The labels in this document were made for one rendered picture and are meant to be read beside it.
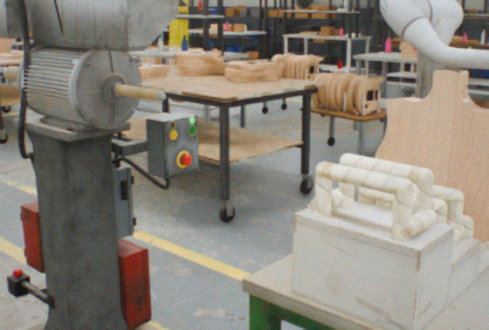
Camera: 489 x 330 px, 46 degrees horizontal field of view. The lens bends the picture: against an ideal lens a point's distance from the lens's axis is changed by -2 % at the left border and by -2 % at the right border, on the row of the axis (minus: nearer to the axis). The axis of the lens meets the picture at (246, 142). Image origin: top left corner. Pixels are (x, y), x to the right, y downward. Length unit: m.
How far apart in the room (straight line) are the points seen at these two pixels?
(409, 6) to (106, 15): 0.99
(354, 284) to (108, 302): 1.27
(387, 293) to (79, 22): 1.07
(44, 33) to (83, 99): 0.31
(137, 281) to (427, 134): 1.28
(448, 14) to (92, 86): 1.21
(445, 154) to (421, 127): 0.08
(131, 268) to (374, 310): 1.26
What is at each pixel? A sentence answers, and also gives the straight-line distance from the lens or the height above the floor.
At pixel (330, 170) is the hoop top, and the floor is 1.20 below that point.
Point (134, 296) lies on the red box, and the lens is 2.26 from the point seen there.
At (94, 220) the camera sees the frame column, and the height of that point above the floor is 0.78.
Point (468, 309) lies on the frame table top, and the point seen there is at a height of 0.93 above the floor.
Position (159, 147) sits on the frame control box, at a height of 1.03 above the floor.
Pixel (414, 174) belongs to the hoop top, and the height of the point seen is 1.20.
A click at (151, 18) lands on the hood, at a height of 1.47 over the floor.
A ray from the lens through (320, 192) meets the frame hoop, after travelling 1.12.
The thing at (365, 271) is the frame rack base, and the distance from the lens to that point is 1.10.
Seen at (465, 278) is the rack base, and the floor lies 0.96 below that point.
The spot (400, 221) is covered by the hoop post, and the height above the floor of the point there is 1.14.
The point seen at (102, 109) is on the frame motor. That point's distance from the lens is 1.81.
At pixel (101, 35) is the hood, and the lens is 1.58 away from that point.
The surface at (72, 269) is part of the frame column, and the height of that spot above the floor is 0.63.
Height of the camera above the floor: 1.51
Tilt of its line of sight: 14 degrees down
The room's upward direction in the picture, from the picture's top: straight up
